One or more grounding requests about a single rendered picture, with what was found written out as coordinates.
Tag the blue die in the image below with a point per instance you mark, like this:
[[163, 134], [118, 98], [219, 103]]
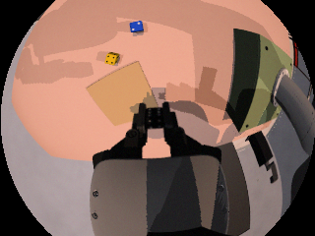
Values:
[[136, 26]]

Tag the yellow die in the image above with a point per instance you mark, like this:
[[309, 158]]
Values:
[[111, 58]]

